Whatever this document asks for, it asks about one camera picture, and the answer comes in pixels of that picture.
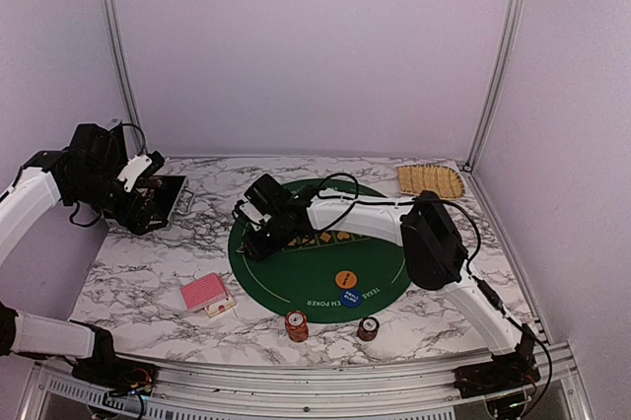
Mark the right aluminium frame post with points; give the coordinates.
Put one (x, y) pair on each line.
(507, 43)

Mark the aluminium front rail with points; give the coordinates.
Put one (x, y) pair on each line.
(407, 390)

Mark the left aluminium frame post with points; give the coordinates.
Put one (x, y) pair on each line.
(119, 62)

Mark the round green poker mat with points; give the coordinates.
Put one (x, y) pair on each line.
(301, 277)

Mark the orange big blind button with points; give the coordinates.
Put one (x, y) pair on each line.
(346, 279)

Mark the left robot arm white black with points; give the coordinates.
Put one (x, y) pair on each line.
(93, 170)

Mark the red playing card deck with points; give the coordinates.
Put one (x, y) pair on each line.
(204, 292)

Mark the woven bamboo tray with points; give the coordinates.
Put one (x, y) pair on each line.
(442, 180)

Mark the aluminium frame post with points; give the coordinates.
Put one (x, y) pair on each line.
(119, 62)
(507, 43)

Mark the playing card box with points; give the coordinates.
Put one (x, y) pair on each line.
(219, 305)

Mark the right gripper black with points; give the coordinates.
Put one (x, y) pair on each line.
(258, 248)

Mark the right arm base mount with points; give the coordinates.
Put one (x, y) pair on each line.
(502, 372)

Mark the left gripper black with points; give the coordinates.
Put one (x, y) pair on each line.
(136, 225)

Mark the aluminium poker case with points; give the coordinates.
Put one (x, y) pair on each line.
(171, 193)

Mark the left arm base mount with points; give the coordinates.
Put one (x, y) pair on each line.
(104, 367)

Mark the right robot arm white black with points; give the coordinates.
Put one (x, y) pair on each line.
(435, 256)

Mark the blue small blind button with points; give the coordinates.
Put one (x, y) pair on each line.
(351, 298)

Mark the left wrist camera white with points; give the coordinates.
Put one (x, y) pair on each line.
(133, 170)

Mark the orange poker chip stack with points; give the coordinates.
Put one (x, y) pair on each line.
(296, 324)

